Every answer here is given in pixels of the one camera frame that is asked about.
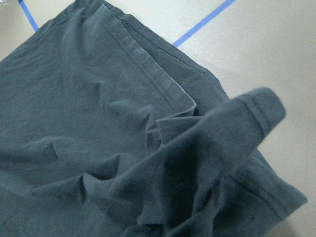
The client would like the black printed t-shirt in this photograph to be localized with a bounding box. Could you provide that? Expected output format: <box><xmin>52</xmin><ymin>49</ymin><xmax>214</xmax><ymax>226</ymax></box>
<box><xmin>0</xmin><ymin>0</ymin><xmax>307</xmax><ymax>237</ymax></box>

